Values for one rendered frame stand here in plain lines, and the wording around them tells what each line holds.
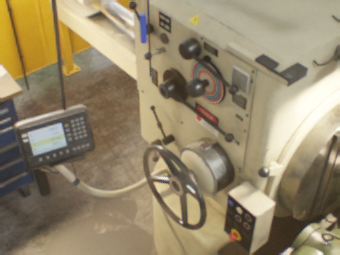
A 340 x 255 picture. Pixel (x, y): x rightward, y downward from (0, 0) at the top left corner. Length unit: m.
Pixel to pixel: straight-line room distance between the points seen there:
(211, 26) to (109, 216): 2.05
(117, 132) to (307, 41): 2.62
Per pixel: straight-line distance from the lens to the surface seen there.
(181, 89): 2.03
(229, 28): 1.79
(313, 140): 1.97
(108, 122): 4.25
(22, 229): 3.64
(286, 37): 1.77
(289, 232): 2.80
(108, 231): 3.52
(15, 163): 3.46
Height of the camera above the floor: 2.84
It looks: 43 degrees down
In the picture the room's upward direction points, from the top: straight up
